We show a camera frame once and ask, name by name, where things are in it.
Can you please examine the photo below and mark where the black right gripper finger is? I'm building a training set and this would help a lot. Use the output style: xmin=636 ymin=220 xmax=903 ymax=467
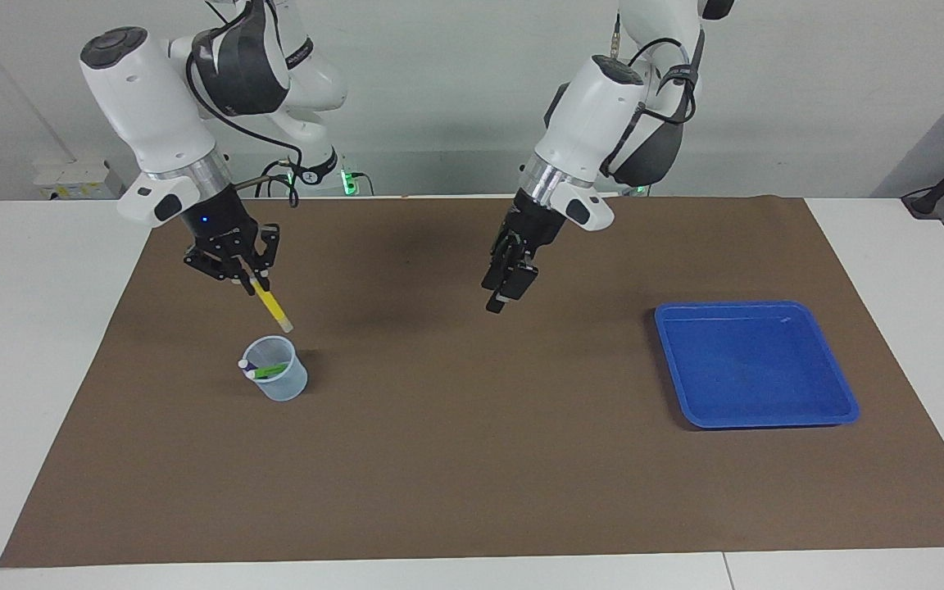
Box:
xmin=184 ymin=250 xmax=258 ymax=297
xmin=249 ymin=225 xmax=281 ymax=292

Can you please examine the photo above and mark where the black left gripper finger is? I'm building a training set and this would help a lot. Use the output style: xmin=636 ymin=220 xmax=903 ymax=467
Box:
xmin=481 ymin=238 xmax=522 ymax=315
xmin=503 ymin=258 xmax=540 ymax=304

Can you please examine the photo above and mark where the yellow marker pen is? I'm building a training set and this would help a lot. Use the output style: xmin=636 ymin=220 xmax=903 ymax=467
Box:
xmin=248 ymin=275 xmax=294 ymax=334

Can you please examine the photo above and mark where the translucent plastic cup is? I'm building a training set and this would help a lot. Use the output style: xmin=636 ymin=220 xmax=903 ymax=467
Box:
xmin=241 ymin=335 xmax=309 ymax=402

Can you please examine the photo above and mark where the white socket box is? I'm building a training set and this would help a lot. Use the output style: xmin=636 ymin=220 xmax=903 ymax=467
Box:
xmin=34 ymin=160 xmax=125 ymax=201

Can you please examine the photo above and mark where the brown table mat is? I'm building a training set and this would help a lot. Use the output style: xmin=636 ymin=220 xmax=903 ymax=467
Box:
xmin=0 ymin=195 xmax=944 ymax=569

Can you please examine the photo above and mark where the blue plastic tray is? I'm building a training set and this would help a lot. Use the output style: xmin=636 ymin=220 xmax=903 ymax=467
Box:
xmin=654 ymin=301 xmax=860 ymax=430

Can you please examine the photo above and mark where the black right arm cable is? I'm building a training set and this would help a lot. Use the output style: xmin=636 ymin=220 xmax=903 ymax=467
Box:
xmin=185 ymin=0 xmax=305 ymax=207

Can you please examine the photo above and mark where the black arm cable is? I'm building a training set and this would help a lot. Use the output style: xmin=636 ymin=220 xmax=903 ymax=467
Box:
xmin=603 ymin=8 xmax=706 ymax=177
xmin=185 ymin=0 xmax=305 ymax=207

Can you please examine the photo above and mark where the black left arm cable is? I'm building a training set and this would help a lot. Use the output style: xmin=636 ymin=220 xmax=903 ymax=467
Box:
xmin=603 ymin=8 xmax=706 ymax=177

